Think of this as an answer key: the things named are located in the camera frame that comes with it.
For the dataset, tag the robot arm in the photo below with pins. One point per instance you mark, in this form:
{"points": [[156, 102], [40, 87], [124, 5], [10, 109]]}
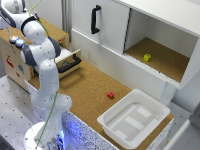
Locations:
{"points": [[46, 80]]}

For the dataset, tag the pink block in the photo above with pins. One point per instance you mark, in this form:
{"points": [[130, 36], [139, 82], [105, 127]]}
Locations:
{"points": [[110, 95]]}

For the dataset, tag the white cabinet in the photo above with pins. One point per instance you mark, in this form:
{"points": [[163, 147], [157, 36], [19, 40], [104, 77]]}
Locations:
{"points": [[133, 71]]}

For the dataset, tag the wooden drawer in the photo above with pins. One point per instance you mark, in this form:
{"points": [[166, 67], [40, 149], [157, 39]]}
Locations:
{"points": [[74, 55]]}

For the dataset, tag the yellow block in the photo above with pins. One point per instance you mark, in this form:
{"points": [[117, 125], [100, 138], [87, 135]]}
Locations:
{"points": [[147, 57]]}

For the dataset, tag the white sliding door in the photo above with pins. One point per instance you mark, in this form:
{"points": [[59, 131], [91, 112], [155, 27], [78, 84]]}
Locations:
{"points": [[111, 23]]}

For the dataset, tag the white plastic box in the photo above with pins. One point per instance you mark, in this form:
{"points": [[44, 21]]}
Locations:
{"points": [[135, 120]]}

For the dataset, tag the blue button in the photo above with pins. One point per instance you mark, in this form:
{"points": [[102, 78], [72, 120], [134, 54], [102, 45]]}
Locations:
{"points": [[20, 42]]}

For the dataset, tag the wooden drawer box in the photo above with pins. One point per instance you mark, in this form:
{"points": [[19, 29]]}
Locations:
{"points": [[10, 63]]}

